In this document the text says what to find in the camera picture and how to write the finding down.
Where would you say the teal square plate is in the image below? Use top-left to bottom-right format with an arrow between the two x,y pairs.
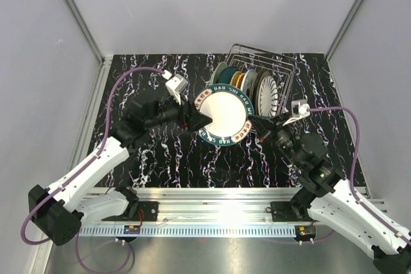
218,67 -> 238,84

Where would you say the white blue striped plate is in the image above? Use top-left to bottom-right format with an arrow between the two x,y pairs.
256,76 -> 278,117

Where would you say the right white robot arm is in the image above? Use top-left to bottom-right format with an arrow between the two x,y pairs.
248,116 -> 410,273

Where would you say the orange woven basket plate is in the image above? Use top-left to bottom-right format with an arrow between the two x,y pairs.
236,73 -> 245,89

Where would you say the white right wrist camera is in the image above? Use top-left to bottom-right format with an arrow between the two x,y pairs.
283,99 -> 310,126

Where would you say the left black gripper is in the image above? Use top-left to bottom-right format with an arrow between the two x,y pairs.
146,90 -> 213,133

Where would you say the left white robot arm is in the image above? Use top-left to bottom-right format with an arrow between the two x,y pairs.
25,98 -> 213,246

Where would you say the yellow woven pattern plate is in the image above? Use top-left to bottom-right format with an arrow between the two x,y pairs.
230,71 -> 241,87

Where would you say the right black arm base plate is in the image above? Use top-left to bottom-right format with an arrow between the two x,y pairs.
270,201 -> 298,222

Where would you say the left small circuit board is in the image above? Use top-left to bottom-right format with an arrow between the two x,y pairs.
123,225 -> 141,234

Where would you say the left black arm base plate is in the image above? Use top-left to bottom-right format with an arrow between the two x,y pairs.
134,201 -> 159,222

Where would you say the grey reindeer pattern plate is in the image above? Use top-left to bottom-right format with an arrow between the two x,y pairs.
254,70 -> 271,94

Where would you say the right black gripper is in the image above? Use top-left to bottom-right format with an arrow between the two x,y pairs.
249,112 -> 304,169

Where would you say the mint green flower plate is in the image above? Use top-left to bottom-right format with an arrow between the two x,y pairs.
209,62 -> 227,85

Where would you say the metal wire dish rack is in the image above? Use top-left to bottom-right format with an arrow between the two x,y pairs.
223,44 -> 297,116

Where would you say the white slotted cable duct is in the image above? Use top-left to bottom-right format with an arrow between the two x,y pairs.
80,223 -> 296,238

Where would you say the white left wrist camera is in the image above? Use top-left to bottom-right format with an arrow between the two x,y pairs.
162,71 -> 189,105

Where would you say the right small circuit board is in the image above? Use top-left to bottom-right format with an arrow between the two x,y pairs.
295,225 -> 317,238

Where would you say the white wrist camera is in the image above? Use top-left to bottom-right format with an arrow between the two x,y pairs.
162,71 -> 189,105
283,99 -> 310,126

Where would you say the left aluminium frame post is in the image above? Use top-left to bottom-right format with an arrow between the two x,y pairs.
46,0 -> 113,78

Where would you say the dark blue glazed plate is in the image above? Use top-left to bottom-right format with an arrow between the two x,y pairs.
250,71 -> 263,110

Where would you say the white watermelon pattern plate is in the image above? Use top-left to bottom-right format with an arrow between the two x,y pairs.
240,69 -> 258,97

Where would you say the white green rimmed lettered plate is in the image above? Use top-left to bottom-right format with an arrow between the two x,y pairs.
194,83 -> 254,146

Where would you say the right aluminium frame post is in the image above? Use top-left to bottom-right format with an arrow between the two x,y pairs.
324,0 -> 386,63

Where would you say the aluminium frame post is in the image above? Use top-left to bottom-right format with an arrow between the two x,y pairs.
324,0 -> 386,63
46,0 -> 113,78

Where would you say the aluminium mounting rail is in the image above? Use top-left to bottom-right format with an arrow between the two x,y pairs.
43,187 -> 391,223

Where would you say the small circuit board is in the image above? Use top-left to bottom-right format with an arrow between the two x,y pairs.
123,225 -> 141,234
295,225 -> 317,238

